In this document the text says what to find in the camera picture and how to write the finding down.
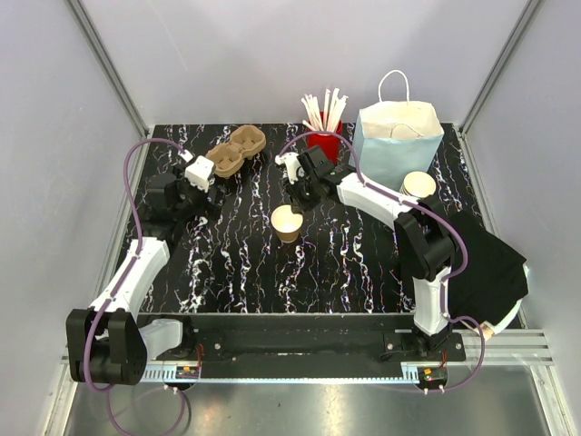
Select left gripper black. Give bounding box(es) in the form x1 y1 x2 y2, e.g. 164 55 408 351
172 164 225 221

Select single paper cup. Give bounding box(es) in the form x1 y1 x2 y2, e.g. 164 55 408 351
271 204 303 243

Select light blue paper bag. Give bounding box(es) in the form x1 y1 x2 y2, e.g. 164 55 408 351
352 69 444 191

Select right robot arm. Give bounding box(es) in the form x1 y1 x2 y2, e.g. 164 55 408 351
275 146 458 361

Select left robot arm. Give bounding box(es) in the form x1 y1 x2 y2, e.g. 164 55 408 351
65 167 225 390

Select stack of cardboard cup carriers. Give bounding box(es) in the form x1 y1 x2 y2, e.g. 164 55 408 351
205 124 267 179

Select red straw cup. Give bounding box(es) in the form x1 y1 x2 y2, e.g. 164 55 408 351
307 121 342 164

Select white wrapped straws bundle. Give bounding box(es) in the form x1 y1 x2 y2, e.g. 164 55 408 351
300 88 349 133

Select stack of paper cups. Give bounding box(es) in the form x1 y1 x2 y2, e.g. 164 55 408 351
399 171 437 199

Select black cloth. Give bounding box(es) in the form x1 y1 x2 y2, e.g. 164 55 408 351
448 211 528 325

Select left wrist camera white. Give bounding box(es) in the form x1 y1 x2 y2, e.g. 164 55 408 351
184 155 215 193

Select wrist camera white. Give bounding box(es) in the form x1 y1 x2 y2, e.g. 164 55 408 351
275 152 302 184
184 155 215 193

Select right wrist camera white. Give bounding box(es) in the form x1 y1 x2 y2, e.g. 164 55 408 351
275 152 302 184

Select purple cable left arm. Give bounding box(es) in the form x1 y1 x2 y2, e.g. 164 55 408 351
84 138 192 435

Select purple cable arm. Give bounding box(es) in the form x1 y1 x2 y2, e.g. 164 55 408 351
277 130 487 394
84 138 192 435

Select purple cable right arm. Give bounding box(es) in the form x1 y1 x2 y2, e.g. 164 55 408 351
277 130 487 394

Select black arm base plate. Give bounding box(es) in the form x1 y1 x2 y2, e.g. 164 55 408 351
143 313 467 384

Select aluminium frame post left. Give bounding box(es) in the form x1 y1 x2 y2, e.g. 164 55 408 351
64 0 150 137

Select aluminium frame post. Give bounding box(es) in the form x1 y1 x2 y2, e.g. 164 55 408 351
458 0 545 135
64 0 150 137

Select aluminium rail front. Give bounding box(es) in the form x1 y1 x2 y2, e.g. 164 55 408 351
61 324 581 387

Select aluminium frame post right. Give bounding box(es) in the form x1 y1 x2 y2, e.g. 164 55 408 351
458 0 545 135

